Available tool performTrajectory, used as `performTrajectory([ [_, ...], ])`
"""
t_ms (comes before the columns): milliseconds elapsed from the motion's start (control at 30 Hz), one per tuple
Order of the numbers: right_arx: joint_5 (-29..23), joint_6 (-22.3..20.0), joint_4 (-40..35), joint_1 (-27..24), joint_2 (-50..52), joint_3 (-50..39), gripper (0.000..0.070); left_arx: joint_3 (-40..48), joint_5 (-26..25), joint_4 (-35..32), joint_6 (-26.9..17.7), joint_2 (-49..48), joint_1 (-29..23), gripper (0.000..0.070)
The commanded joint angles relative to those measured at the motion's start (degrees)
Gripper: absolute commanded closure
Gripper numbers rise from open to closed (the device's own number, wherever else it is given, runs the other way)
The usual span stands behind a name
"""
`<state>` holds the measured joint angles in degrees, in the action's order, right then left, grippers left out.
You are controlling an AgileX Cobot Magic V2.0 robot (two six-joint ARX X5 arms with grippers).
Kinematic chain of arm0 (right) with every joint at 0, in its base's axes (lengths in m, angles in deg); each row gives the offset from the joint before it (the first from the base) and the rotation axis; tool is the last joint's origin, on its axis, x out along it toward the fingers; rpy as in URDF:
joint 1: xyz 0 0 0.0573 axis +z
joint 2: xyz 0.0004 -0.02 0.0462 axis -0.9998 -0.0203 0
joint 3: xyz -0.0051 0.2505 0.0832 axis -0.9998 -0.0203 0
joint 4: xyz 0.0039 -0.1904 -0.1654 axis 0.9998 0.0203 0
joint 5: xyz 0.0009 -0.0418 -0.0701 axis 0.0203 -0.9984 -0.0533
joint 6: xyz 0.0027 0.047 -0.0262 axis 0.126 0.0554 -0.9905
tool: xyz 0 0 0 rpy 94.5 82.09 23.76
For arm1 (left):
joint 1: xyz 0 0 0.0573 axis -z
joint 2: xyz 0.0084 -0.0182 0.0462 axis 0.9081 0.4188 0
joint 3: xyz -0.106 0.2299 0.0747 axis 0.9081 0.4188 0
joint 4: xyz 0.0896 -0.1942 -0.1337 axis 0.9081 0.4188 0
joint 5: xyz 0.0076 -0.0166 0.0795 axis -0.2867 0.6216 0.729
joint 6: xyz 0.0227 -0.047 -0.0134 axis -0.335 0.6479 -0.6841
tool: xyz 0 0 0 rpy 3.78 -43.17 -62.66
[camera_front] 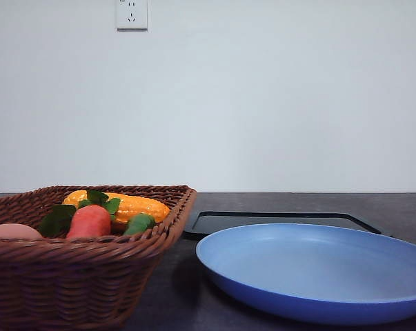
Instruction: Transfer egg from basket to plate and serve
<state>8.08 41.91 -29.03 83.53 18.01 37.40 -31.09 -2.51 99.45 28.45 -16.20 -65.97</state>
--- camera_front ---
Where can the blue plate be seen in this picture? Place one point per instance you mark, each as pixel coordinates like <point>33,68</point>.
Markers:
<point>314,273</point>

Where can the brown egg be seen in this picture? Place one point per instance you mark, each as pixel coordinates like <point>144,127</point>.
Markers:
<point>18,231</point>

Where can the brown wicker basket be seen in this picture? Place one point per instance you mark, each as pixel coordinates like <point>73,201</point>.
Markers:
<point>80,284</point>

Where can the black rectangular tray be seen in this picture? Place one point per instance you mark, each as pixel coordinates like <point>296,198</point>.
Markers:
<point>211,223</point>

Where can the yellow toy corn cob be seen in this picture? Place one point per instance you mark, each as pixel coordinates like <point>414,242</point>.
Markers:
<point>141,212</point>

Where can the orange toy carrot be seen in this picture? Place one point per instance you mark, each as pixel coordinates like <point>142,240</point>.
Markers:
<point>90,219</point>

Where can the white wall socket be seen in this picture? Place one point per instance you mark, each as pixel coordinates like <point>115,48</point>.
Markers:
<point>132,16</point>

